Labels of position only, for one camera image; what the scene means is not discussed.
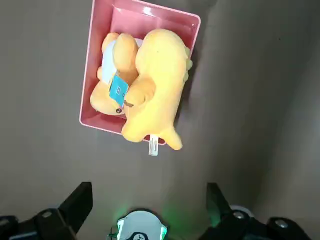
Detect yellow bear doll white shirt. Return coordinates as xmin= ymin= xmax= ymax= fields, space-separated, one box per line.
xmin=89 ymin=32 xmax=141 ymax=117

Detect pink plastic box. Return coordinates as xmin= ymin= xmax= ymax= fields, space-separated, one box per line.
xmin=78 ymin=0 xmax=202 ymax=146

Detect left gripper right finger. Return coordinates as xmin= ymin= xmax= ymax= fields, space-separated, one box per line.
xmin=199 ymin=182 xmax=311 ymax=240

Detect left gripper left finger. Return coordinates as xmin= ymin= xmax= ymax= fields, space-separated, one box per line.
xmin=0 ymin=181 xmax=94 ymax=240

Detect yellow dinosaur doll green spikes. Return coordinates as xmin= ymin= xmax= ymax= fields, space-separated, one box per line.
xmin=121 ymin=28 xmax=194 ymax=157

